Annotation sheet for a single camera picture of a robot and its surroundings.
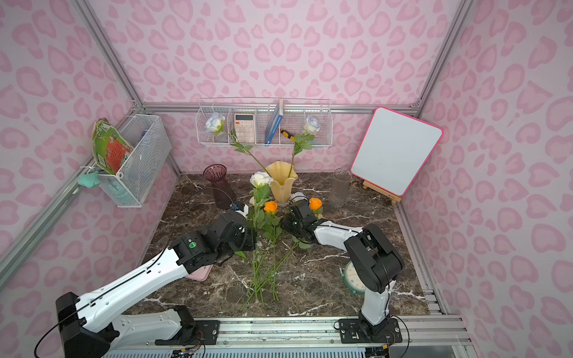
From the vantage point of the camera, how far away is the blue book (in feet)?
2.85

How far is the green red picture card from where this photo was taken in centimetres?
69

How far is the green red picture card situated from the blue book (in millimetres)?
523
